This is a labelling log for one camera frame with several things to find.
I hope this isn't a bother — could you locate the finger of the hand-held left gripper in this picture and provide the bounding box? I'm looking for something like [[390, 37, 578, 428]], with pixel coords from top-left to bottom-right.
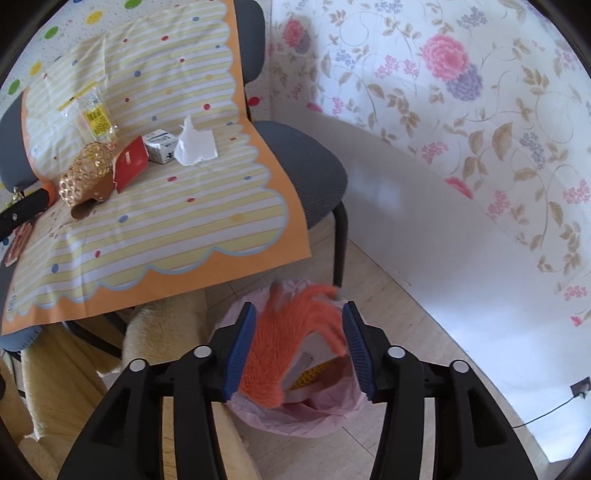
[[0, 188, 52, 247]]

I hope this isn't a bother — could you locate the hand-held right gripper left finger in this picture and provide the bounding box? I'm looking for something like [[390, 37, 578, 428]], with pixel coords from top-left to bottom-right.
[[55, 301, 258, 480]]

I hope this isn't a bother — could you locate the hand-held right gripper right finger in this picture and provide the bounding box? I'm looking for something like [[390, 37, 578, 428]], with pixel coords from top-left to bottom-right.
[[342, 300, 539, 480]]

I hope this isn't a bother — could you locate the orange foam fruit net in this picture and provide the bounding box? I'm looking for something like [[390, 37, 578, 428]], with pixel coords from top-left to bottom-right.
[[238, 281, 349, 409]]

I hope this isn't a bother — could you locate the yellow foam fruit net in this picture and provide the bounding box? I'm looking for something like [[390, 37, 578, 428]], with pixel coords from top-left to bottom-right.
[[295, 362, 335, 391]]

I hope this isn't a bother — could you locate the bin with pink bag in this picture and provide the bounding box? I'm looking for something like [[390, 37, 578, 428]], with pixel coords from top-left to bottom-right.
[[217, 277, 377, 437]]

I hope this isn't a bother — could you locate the white paper packaging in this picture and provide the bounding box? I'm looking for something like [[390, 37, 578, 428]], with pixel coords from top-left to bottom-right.
[[281, 332, 333, 393]]

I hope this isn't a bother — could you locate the woven bamboo basket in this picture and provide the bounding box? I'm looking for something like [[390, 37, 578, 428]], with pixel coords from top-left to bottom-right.
[[58, 142, 116, 206]]

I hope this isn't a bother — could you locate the red cardboard box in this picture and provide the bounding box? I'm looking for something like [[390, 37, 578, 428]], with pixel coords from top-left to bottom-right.
[[112, 136, 150, 193]]

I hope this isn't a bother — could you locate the clear bag with yellow label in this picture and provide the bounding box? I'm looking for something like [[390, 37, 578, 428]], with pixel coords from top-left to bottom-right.
[[58, 83, 121, 148]]

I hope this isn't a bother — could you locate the yellow striped plastic sheet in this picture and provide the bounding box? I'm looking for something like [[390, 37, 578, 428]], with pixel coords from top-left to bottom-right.
[[0, 0, 311, 335]]

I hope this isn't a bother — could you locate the white carton box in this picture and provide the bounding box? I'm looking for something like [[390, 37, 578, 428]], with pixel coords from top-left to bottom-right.
[[141, 130, 180, 164]]

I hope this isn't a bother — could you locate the beige plush rug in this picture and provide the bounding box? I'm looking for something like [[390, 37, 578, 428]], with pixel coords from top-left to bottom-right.
[[0, 291, 259, 480]]

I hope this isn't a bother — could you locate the white crumpled tissue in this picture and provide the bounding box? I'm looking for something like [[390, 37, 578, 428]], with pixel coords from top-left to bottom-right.
[[173, 114, 219, 167]]

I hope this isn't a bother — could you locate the balloon printed sheet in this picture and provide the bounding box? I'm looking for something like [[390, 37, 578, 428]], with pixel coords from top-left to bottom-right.
[[0, 0, 218, 121]]

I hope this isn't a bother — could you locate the grey padded chair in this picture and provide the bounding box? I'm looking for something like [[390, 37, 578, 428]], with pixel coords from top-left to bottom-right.
[[0, 0, 348, 365]]

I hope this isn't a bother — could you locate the floral printed sheet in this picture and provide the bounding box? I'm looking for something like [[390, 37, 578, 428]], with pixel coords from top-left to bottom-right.
[[249, 0, 591, 330]]

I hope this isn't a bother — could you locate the black cable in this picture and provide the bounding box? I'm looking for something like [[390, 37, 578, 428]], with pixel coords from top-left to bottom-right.
[[510, 394, 583, 428]]

